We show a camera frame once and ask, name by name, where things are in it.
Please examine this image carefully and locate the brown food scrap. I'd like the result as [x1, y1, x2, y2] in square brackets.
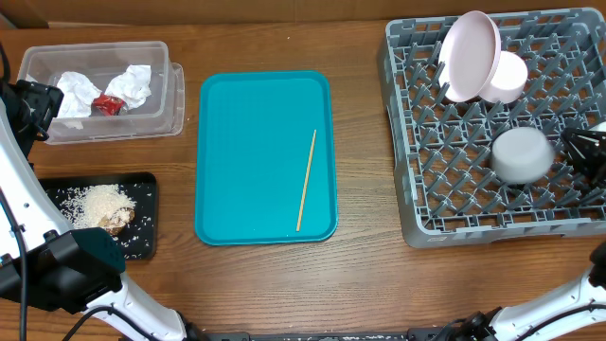
[98, 207, 134, 236]

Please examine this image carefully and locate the black tray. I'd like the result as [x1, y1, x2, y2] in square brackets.
[41, 172, 159, 260]

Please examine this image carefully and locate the teal serving tray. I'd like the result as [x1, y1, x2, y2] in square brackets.
[194, 70, 338, 246]

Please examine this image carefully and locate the small white bowl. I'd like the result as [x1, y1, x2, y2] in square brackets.
[479, 51, 528, 104]

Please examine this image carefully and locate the large white plate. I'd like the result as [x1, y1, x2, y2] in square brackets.
[438, 10, 501, 102]

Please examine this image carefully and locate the red snack wrapper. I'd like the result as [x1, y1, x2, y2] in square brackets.
[92, 94, 127, 117]

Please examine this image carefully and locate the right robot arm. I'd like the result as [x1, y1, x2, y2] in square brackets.
[435, 123, 605, 341]

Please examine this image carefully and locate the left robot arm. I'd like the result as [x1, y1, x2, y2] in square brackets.
[1, 81, 197, 340]

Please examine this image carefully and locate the white napkin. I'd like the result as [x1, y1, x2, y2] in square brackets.
[57, 64, 152, 130]

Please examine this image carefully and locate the clear plastic bin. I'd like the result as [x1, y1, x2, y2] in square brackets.
[18, 41, 185, 145]

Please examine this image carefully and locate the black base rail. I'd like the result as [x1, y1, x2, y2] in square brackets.
[201, 327, 442, 341]

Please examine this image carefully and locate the grey bowl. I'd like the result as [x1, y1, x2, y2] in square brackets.
[490, 127, 555, 185]

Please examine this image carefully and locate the wooden chopstick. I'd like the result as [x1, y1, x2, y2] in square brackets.
[295, 130, 317, 232]

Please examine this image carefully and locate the white paper cup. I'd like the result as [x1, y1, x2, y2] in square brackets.
[590, 121, 606, 132]

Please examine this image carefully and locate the pile of rice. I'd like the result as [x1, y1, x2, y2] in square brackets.
[60, 185, 136, 229]

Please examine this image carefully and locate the grey dish rack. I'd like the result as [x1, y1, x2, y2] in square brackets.
[378, 8, 605, 248]

